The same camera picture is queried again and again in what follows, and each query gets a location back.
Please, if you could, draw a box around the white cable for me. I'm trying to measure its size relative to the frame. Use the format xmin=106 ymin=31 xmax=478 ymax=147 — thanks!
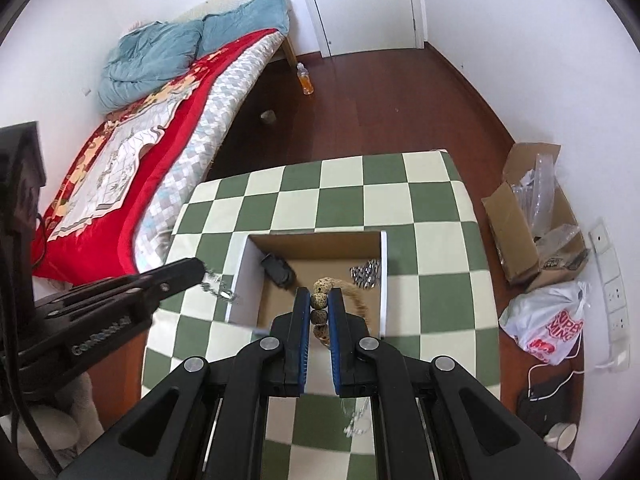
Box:
xmin=527 ymin=332 xmax=586 ymax=403

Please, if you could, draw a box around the orange drink bottle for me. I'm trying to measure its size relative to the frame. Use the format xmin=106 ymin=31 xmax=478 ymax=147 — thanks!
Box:
xmin=296 ymin=62 xmax=315 ymax=96

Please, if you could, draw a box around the beaded bracelet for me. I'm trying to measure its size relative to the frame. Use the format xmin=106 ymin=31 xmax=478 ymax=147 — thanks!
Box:
xmin=310 ymin=276 xmax=335 ymax=348

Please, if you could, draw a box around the white red printed plastic bag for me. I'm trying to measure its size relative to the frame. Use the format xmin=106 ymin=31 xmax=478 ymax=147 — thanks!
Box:
xmin=499 ymin=280 xmax=587 ymax=367

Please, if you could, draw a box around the silver pendant chain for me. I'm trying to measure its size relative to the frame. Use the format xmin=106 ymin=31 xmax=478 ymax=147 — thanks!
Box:
xmin=342 ymin=397 xmax=374 ymax=439

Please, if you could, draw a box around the cardboard jewelry box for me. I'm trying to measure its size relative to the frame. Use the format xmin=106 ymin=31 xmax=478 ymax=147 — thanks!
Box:
xmin=225 ymin=230 xmax=390 ymax=341

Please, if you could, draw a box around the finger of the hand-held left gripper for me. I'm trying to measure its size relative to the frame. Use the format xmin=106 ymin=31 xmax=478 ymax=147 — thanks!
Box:
xmin=32 ymin=257 xmax=207 ymax=321

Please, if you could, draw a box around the white door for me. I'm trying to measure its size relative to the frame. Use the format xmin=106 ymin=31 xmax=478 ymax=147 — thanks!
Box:
xmin=295 ymin=0 xmax=426 ymax=58

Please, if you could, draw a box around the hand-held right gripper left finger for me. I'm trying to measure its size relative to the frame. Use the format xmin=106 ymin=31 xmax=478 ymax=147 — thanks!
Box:
xmin=60 ymin=286 xmax=313 ymax=480

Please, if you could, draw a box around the brown cardboard box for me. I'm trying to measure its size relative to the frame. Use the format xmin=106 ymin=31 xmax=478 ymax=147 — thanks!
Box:
xmin=481 ymin=142 xmax=591 ymax=286

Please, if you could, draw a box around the chunky silver chain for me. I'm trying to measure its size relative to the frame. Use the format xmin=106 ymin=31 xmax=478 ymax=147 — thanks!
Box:
xmin=350 ymin=259 xmax=382 ymax=290

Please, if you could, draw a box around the crumpled clear plastic bag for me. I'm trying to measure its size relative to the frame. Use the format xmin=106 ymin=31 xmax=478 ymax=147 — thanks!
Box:
xmin=532 ymin=225 xmax=589 ymax=273

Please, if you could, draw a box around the clear plastic packaging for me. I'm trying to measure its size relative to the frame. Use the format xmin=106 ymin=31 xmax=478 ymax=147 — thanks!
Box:
xmin=510 ymin=152 xmax=562 ymax=241

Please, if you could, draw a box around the white wall socket panel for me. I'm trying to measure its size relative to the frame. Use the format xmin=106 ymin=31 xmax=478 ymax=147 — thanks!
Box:
xmin=589 ymin=219 xmax=630 ymax=372

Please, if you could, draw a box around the white plush toy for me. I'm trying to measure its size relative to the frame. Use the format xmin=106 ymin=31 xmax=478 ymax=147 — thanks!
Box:
xmin=10 ymin=370 xmax=106 ymax=471

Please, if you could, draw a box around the blue quilt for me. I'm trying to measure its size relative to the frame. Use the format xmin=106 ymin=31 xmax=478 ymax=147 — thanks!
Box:
xmin=96 ymin=0 xmax=292 ymax=112

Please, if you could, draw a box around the green white checkered tablecloth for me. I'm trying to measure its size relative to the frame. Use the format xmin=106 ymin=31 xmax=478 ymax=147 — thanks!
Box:
xmin=141 ymin=149 xmax=502 ymax=480

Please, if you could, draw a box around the black floor device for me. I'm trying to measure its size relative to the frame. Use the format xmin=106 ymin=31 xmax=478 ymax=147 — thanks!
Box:
xmin=517 ymin=375 xmax=583 ymax=438

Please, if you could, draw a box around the red printed blanket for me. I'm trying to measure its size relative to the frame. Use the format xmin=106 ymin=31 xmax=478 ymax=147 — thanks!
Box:
xmin=31 ymin=29 xmax=273 ymax=281

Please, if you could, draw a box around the thin silver chain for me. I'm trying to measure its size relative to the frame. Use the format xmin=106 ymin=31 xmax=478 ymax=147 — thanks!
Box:
xmin=200 ymin=267 xmax=241 ymax=305

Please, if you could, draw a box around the white mug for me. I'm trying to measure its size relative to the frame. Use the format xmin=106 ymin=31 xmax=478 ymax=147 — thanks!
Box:
xmin=544 ymin=421 xmax=579 ymax=450

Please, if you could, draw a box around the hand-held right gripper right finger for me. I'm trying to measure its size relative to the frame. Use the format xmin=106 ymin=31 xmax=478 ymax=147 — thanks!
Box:
xmin=327 ymin=290 xmax=581 ymax=480

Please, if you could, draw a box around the bed with red blanket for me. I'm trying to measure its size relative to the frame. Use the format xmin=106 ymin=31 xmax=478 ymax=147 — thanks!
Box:
xmin=30 ymin=0 xmax=296 ymax=281

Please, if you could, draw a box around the black cable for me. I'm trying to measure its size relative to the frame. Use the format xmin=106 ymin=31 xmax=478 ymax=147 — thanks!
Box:
xmin=0 ymin=210 xmax=63 ymax=476

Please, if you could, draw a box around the small black object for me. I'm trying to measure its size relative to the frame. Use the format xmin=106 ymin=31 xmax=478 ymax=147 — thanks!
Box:
xmin=260 ymin=252 xmax=296 ymax=290

